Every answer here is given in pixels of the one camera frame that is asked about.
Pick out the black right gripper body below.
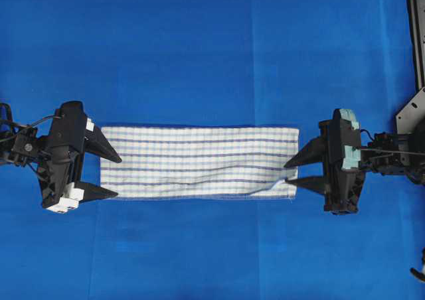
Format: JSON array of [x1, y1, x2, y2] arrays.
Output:
[[319, 109, 365, 215]]

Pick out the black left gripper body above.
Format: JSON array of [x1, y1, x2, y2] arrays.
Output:
[[39, 101, 94, 213]]

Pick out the black clamp at edge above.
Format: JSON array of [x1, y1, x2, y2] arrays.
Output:
[[410, 248, 425, 283]]

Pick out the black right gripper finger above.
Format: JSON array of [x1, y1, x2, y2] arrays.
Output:
[[286, 176, 329, 195], [284, 136, 328, 169]]

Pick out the teal right wrist camera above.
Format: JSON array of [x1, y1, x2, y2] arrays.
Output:
[[338, 109, 361, 171]]

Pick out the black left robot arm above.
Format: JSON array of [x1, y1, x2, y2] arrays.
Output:
[[1, 101, 122, 214]]

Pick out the white blue striped towel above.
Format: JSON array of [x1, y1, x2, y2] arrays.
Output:
[[100, 126, 299, 200]]

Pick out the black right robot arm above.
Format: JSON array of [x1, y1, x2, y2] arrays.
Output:
[[285, 109, 424, 214]]

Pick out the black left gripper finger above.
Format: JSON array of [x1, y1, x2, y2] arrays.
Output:
[[85, 125, 122, 163], [78, 181, 118, 201]]

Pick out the black aluminium frame rail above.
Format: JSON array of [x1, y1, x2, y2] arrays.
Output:
[[406, 0, 425, 92]]

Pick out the blue table cover cloth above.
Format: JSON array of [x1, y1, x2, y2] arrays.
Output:
[[1, 0, 424, 299]]

